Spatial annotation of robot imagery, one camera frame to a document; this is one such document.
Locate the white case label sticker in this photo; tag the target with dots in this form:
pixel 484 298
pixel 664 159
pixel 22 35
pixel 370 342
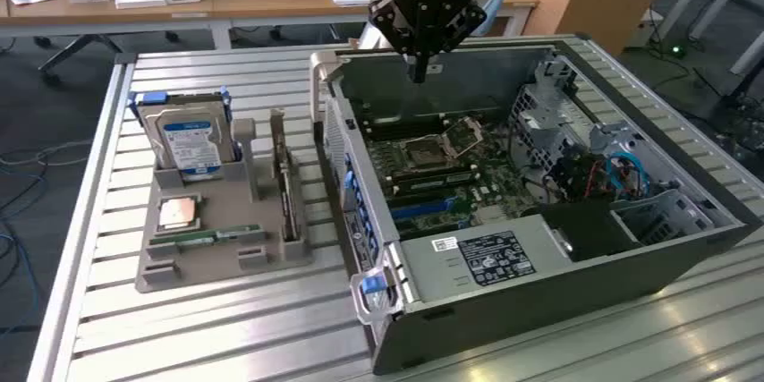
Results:
pixel 436 69

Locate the black graphics card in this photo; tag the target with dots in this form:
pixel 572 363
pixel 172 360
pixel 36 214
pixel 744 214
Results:
pixel 287 194

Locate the black chair base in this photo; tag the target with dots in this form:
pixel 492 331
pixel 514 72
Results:
pixel 78 44

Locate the hard disk in blue caddy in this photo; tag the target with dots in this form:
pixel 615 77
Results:
pixel 186 140

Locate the grey power supply unit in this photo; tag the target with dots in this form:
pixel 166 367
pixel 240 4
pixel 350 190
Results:
pixel 430 274

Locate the CPU chip with copper lid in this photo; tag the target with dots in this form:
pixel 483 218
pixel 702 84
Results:
pixel 178 214

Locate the open dark PC case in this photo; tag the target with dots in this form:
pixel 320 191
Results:
pixel 538 310

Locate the black equipment stand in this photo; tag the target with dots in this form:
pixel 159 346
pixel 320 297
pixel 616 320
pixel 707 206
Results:
pixel 746 100

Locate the blue expansion slot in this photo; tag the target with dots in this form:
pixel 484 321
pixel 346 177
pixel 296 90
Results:
pixel 418 209

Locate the grey parts rack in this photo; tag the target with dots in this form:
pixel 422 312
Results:
pixel 227 203

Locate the silver chipset heatsink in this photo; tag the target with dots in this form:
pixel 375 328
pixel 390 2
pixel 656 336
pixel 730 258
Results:
pixel 494 214

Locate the CPU socket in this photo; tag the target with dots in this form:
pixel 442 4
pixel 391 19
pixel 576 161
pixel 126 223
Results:
pixel 424 154

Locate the metal socket cover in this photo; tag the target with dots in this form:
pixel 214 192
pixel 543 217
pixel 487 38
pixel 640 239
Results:
pixel 463 136

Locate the metal drive cage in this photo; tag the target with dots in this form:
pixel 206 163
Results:
pixel 555 140

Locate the white table frame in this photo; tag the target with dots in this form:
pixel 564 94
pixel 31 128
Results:
pixel 748 53

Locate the loose green RAM stick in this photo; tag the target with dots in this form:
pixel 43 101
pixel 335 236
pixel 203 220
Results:
pixel 203 235

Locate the metal disk bay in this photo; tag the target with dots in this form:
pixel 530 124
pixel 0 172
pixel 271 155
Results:
pixel 663 221

